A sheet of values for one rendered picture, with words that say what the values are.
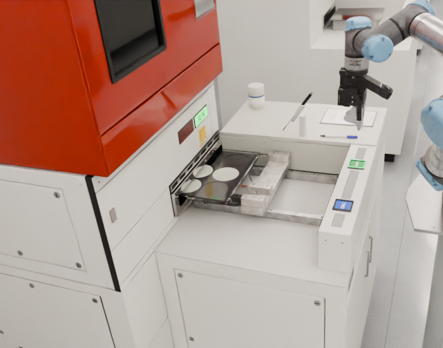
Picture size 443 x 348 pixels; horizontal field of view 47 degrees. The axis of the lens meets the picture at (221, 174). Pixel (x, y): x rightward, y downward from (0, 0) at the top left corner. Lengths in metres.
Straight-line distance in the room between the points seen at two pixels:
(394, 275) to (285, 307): 1.27
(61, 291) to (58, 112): 0.66
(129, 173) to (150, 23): 0.43
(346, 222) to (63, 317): 0.99
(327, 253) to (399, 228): 1.65
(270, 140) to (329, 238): 0.65
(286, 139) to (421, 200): 0.54
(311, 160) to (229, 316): 0.69
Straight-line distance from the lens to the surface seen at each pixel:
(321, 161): 2.02
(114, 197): 1.47
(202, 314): 1.82
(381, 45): 1.52
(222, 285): 1.68
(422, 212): 1.86
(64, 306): 1.82
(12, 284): 1.91
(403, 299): 2.72
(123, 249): 1.55
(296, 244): 1.68
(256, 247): 1.67
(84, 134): 1.32
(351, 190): 1.69
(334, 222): 1.54
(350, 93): 1.68
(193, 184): 1.89
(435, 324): 2.27
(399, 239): 3.08
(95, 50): 1.27
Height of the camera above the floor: 1.86
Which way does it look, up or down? 30 degrees down
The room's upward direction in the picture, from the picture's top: 6 degrees counter-clockwise
